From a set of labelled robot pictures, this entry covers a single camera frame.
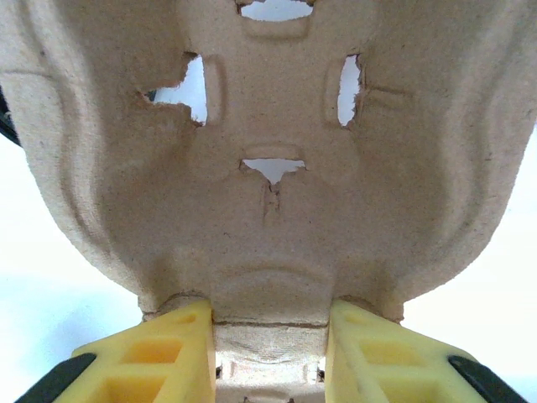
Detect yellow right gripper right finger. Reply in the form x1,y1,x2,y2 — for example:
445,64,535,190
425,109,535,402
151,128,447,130
324,297,530,403

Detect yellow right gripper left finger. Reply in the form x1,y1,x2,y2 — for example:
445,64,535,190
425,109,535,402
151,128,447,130
14,297,218,403

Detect brown pulp cup carrier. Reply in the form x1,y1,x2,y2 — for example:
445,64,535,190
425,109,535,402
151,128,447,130
0,0,537,403

